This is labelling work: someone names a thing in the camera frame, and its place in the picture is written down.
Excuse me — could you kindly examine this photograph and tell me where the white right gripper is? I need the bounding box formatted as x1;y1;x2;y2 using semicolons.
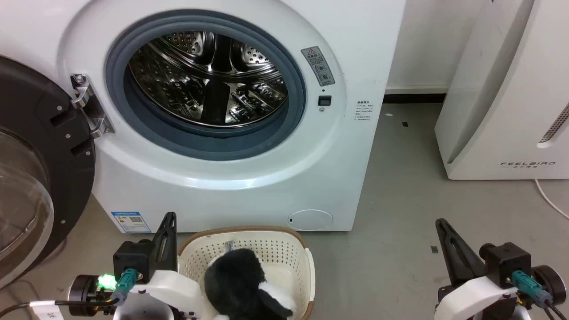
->
434;218;568;320

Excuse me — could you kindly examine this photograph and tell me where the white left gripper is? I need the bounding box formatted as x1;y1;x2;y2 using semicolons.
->
68;212;206;320

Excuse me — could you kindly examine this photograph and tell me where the black and white plush toy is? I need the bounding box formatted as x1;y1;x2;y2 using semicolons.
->
204;248;297;320

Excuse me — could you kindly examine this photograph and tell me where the washing machine door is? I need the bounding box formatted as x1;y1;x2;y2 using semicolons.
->
0;56;96;289

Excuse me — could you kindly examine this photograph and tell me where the silver metal door hinge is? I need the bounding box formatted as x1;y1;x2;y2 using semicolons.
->
70;74;115;138

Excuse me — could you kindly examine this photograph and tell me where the stainless steel washing machine drum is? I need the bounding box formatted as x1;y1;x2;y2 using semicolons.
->
128;31;289;129

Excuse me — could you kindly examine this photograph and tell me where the blue energy label sticker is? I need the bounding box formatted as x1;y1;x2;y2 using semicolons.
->
111;211;152;234

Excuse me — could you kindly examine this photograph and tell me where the cream perforated laundry basket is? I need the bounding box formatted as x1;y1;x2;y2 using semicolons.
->
178;226;316;320

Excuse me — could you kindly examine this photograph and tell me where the round white filter cap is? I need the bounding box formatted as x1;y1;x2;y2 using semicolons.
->
288;209;334;232

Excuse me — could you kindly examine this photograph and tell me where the grey rubber door gasket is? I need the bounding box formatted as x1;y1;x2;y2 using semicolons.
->
105;10;307;161

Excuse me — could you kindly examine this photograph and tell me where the white air purifier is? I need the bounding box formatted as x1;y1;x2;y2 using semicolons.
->
434;0;569;180

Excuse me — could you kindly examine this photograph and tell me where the white front-load washing machine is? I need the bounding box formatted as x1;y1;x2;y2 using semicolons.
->
0;0;406;234

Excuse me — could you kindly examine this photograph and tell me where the small printed text label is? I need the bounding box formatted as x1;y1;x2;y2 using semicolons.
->
355;100;375;121

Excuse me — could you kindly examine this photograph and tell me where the grey warning sticker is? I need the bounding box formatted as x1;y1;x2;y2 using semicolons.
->
301;46;336;87

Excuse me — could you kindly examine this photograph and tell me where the teal plug left gripper cable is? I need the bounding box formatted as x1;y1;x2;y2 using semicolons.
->
0;268;139;320

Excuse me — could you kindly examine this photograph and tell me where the teal plug gripper cable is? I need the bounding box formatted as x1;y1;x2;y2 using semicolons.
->
511;271;569;320
0;268;139;320

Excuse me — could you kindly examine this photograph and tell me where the teal plug right gripper cable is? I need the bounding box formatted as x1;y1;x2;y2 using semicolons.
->
511;271;569;320

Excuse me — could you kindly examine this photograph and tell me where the white power cable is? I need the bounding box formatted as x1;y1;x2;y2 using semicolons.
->
535;179;569;220

